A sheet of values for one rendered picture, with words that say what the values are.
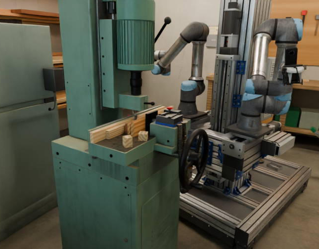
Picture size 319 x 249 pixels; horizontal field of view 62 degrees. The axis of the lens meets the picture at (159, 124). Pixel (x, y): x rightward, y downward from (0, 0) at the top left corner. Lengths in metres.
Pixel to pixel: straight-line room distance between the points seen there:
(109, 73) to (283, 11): 3.39
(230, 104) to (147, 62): 0.82
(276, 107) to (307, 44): 2.72
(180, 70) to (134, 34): 3.63
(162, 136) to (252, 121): 0.67
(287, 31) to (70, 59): 1.15
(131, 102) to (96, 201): 0.53
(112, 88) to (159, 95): 3.76
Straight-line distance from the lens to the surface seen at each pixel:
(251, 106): 1.69
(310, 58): 4.36
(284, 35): 1.66
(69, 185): 1.56
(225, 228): 1.91
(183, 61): 4.80
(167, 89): 4.99
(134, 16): 1.24
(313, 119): 4.04
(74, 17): 1.44
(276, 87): 1.43
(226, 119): 1.92
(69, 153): 1.47
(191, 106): 1.96
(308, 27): 4.36
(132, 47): 1.24
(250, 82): 1.43
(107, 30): 1.34
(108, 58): 1.34
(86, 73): 1.40
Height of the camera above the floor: 1.33
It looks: 18 degrees down
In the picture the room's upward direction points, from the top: 1 degrees clockwise
